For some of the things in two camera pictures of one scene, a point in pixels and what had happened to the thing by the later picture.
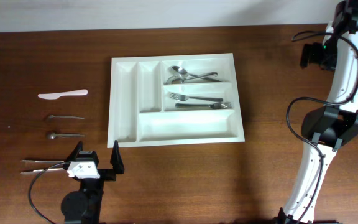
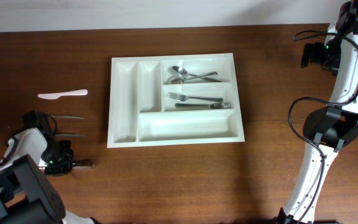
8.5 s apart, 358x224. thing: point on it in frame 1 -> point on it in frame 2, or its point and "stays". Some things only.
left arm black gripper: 109,175 -> 65,167
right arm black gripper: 313,49 stays
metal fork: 184,98 stays
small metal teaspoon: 51,135 stays
